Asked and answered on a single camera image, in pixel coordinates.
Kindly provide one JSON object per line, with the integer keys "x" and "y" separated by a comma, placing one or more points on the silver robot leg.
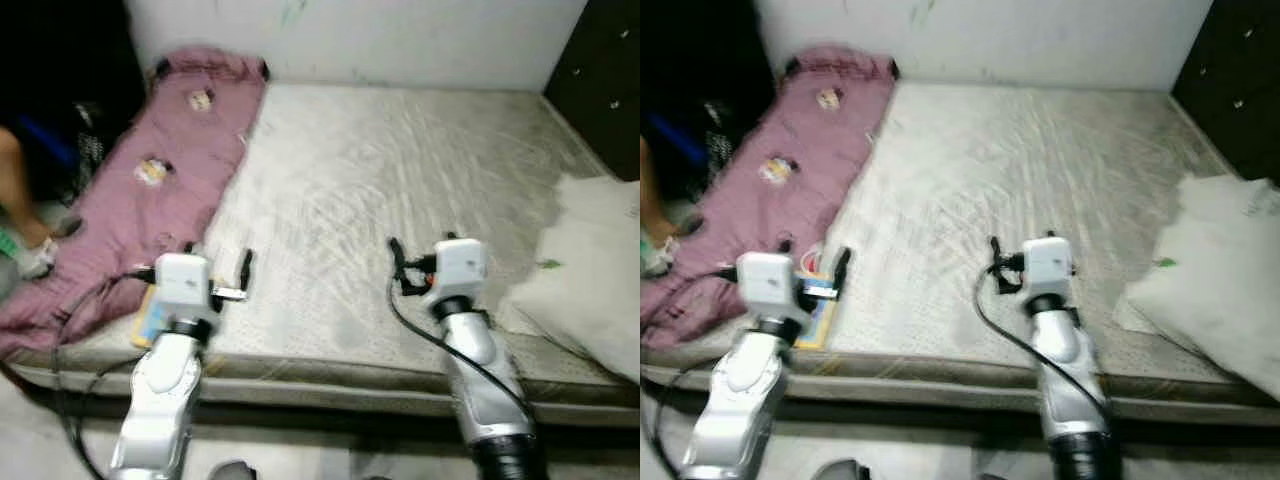
{"x": 842, "y": 470}

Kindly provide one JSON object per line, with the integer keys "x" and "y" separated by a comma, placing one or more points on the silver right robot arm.
{"x": 480, "y": 370}
{"x": 1065, "y": 370}

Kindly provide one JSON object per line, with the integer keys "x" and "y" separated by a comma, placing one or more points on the person's bare leg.
{"x": 20, "y": 190}
{"x": 650, "y": 200}

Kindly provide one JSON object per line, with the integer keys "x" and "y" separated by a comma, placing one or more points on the white quilted mattress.
{"x": 1010, "y": 180}
{"x": 380, "y": 180}

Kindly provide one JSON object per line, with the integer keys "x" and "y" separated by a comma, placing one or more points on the green slipper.
{"x": 8, "y": 245}

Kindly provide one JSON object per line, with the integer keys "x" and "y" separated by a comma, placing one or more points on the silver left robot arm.
{"x": 735, "y": 400}
{"x": 160, "y": 400}

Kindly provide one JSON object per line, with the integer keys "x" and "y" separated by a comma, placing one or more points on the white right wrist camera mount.
{"x": 1048, "y": 268}
{"x": 460, "y": 268}

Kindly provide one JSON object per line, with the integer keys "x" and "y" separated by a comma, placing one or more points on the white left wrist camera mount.
{"x": 765, "y": 285}
{"x": 183, "y": 285}

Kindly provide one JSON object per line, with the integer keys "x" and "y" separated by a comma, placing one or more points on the black tufted headboard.
{"x": 600, "y": 80}
{"x": 1235, "y": 80}

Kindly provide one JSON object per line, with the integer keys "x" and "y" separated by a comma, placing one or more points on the purple cartoon print blanket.
{"x": 740, "y": 230}
{"x": 170, "y": 170}

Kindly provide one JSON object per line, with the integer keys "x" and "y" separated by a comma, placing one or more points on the colourful children's book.
{"x": 155, "y": 325}
{"x": 815, "y": 325}

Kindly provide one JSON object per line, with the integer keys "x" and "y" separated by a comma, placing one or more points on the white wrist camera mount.
{"x": 183, "y": 285}
{"x": 765, "y": 285}
{"x": 460, "y": 268}
{"x": 1048, "y": 268}

